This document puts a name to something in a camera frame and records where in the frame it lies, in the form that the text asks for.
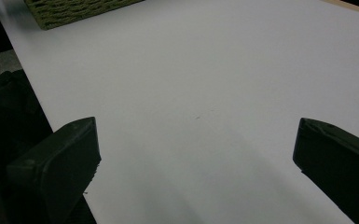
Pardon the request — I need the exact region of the dark cloth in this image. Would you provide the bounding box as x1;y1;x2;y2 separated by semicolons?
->
0;69;98;224

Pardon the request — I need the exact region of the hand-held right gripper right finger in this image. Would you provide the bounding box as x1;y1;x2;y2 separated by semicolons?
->
292;117;359;224

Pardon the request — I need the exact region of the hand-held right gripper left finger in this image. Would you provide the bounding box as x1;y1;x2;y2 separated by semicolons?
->
7;116;103;224

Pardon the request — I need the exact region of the green woven basket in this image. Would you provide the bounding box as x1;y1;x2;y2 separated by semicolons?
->
23;0;145;31

